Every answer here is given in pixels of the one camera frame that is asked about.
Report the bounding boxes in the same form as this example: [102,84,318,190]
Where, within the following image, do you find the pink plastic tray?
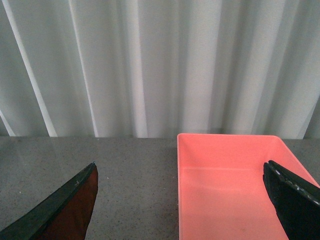
[177,133,316,240]

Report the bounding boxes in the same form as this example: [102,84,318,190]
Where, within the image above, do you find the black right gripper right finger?
[263,160,320,240]

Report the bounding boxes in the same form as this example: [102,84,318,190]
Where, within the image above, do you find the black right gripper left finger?
[0,162,98,240]

